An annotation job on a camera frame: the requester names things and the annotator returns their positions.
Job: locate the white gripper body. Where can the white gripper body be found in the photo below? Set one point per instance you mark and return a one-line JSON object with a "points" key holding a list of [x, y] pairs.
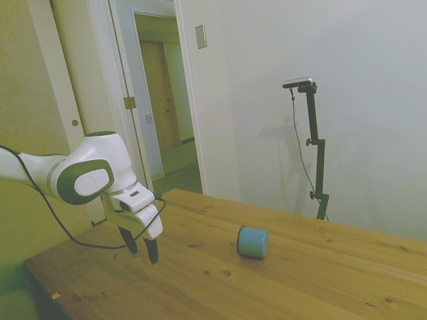
{"points": [[150, 221]]}

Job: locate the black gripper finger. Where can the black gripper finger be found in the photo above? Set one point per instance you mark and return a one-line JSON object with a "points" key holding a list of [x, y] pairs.
{"points": [[130, 241], [152, 250]]}

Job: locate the light blue mug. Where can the light blue mug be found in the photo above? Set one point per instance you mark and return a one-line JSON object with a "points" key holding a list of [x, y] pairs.
{"points": [[253, 242]]}

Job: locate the white open door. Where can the white open door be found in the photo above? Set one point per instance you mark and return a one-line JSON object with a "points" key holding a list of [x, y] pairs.
{"points": [[140, 140]]}

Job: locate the metal door latch plate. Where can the metal door latch plate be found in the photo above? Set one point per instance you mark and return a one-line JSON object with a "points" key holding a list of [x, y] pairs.
{"points": [[148, 118]]}

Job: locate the brass door hinge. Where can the brass door hinge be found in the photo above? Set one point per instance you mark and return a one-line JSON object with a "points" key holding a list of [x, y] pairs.
{"points": [[129, 102]]}

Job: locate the brown hallway door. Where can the brown hallway door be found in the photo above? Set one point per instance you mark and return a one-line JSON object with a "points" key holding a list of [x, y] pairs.
{"points": [[160, 100]]}

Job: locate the white closet door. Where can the white closet door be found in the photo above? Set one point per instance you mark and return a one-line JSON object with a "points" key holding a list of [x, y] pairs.
{"points": [[66, 66]]}

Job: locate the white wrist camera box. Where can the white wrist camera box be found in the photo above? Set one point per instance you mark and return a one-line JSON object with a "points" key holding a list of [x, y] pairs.
{"points": [[136, 198]]}

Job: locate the black table clamp bracket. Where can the black table clamp bracket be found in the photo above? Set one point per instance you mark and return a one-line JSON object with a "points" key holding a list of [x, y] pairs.
{"points": [[98, 222]]}

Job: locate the white door frame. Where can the white door frame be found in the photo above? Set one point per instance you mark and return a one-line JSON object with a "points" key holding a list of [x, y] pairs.
{"points": [[191, 100]]}

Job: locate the black camera stand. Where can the black camera stand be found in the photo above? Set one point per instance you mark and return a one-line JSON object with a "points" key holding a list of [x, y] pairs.
{"points": [[320, 166], [297, 133]]}

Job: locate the beige wall switch plate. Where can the beige wall switch plate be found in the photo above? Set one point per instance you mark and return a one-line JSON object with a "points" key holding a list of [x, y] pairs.
{"points": [[200, 36]]}

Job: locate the grey exterior camera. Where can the grey exterior camera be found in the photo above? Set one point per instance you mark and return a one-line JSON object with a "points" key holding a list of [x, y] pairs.
{"points": [[298, 82]]}

